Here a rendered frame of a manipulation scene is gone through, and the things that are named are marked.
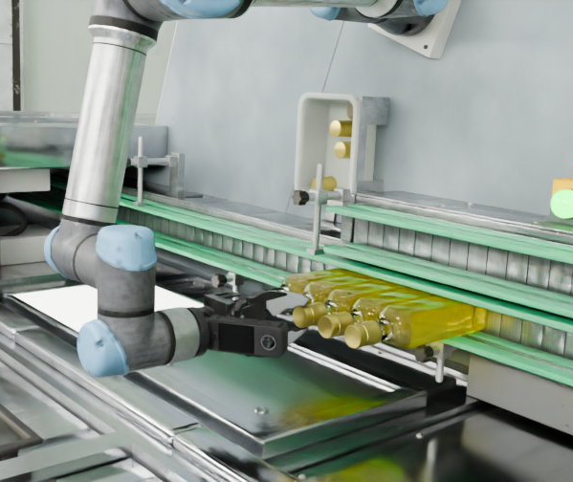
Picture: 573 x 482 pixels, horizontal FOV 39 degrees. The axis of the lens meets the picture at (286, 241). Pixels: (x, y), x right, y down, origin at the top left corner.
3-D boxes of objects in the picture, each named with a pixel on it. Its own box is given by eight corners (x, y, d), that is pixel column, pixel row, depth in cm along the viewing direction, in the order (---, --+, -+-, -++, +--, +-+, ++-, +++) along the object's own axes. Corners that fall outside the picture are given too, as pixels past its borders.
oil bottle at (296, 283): (361, 292, 154) (274, 307, 141) (362, 263, 154) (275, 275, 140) (383, 298, 150) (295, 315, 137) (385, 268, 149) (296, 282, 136)
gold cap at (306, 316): (312, 320, 130) (291, 325, 127) (313, 299, 129) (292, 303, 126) (327, 326, 127) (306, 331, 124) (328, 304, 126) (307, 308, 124)
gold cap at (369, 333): (381, 319, 118) (359, 324, 115) (384, 344, 118) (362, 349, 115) (363, 319, 121) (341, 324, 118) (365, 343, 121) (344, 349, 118)
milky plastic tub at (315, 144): (322, 196, 179) (293, 198, 173) (328, 93, 175) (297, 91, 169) (381, 208, 166) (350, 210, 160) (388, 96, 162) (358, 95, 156)
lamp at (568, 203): (555, 215, 128) (544, 216, 126) (559, 186, 127) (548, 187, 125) (582, 220, 125) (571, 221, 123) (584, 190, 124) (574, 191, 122)
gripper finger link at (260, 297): (280, 282, 123) (233, 298, 118) (287, 284, 122) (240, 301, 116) (283, 311, 124) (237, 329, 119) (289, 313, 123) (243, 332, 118)
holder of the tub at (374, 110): (323, 220, 180) (297, 223, 175) (331, 94, 175) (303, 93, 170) (380, 232, 167) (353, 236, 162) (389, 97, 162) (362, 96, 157)
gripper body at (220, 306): (235, 288, 125) (168, 298, 118) (271, 300, 119) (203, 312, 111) (233, 336, 127) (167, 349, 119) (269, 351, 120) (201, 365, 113)
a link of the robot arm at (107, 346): (101, 323, 101) (101, 389, 102) (177, 311, 108) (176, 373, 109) (73, 310, 107) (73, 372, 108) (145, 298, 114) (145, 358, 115)
